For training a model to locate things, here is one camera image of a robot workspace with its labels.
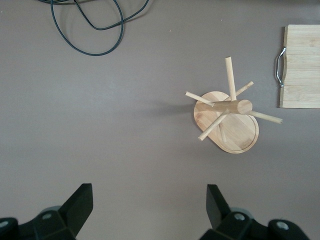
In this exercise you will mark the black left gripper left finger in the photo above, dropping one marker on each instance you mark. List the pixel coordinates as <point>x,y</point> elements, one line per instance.
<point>75,207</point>

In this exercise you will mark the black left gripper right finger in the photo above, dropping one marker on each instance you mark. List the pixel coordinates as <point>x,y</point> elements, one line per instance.
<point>217,210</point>

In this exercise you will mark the wooden mug rack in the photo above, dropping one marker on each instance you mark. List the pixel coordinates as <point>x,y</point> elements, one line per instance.
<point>232,132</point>

